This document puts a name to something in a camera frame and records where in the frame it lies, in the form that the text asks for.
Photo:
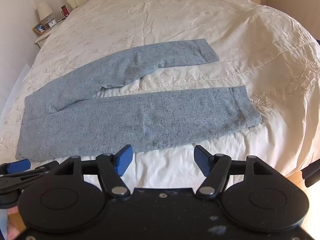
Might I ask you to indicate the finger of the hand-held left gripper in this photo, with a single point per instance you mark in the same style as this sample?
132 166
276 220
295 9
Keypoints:
18 166

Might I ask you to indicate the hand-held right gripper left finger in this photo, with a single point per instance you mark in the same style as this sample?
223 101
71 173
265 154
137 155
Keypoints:
123 161

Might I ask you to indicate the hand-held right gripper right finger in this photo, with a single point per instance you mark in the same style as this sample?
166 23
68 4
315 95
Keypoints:
202 161

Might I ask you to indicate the blue-grey speckled pants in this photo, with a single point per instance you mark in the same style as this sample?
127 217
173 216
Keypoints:
140 115

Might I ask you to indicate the person's left hand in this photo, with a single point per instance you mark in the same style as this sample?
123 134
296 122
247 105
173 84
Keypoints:
11 226

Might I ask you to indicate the cream embroidered bedspread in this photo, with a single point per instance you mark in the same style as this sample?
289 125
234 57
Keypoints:
175 25

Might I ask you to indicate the small white clock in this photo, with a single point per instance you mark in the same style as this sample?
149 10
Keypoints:
52 23

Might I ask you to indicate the white table lamp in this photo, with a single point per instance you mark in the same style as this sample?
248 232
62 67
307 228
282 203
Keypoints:
45 10

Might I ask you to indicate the red box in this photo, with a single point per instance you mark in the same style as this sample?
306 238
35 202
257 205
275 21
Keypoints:
65 11

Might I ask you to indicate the wooden picture frame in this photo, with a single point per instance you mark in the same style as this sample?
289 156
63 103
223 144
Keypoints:
40 28

